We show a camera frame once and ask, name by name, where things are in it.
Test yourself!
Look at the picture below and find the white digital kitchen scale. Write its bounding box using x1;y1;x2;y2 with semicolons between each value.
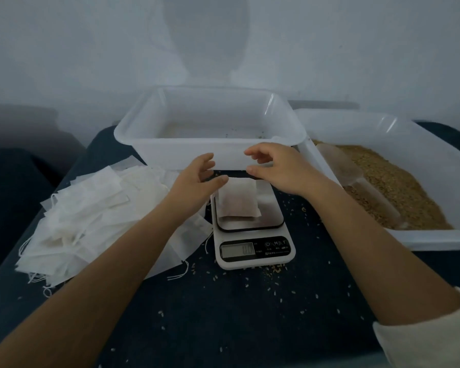
210;178;297;270

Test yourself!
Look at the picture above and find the white sleeve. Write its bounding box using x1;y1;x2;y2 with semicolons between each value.
372;286;460;368

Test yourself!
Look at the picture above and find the white mesh bag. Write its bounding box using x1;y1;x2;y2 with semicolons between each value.
217;178;261;221

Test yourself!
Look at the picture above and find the person's left forearm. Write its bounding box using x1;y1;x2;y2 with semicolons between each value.
0;206;193;368

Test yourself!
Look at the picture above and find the white plastic tub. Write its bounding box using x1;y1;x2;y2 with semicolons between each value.
113;85;308;172

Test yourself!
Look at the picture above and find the person's left hand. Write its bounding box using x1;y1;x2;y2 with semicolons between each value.
163;153;229;224

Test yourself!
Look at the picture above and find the brown grain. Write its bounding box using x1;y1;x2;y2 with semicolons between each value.
322;144;453;231

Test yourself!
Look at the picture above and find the person's right hand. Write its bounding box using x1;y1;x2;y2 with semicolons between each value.
244;142;332;201

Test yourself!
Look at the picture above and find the clear plastic scoop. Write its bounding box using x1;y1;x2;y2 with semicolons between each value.
316;142;409;229

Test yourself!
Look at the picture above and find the dark blue tablecloth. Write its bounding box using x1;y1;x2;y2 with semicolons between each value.
0;121;460;368
0;147;64;287

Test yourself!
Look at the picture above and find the person's right forearm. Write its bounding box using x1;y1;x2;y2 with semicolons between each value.
310;180;460;327

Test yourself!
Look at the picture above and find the white tray of grain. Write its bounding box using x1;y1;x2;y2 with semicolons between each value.
295;108;460;251

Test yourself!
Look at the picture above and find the pile of white bags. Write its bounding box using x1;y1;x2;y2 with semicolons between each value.
15;157;214;297

